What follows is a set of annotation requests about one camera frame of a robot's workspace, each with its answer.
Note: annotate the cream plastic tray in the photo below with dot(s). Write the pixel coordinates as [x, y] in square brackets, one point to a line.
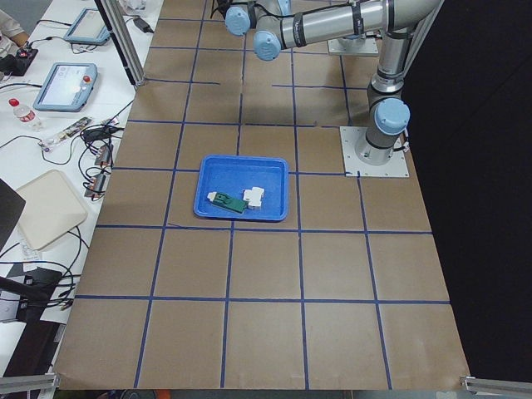
[52, 208]

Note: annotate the far teach pendant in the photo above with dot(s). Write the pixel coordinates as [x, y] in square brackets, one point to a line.
[88, 29]

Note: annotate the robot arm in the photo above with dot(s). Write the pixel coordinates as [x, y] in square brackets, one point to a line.
[402, 24]

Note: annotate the black power adapter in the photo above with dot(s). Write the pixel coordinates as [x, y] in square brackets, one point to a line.
[142, 25]

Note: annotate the aluminium frame post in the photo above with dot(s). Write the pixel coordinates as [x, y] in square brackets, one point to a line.
[111, 15]

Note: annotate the black camera stand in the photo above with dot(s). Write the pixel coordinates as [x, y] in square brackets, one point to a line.
[25, 295]

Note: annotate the teach pendant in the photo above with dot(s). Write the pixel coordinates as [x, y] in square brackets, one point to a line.
[67, 87]
[88, 29]

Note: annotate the plastic water bottle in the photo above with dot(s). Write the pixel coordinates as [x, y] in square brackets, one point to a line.
[25, 114]

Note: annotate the near teach pendant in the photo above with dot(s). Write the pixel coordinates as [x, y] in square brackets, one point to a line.
[67, 87]

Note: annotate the white circuit breaker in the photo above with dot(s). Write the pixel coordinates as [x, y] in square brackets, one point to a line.
[254, 197]

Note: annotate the blue plastic tray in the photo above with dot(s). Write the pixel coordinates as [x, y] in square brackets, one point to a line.
[233, 175]

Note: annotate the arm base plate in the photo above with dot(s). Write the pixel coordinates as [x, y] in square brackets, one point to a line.
[360, 159]
[359, 47]

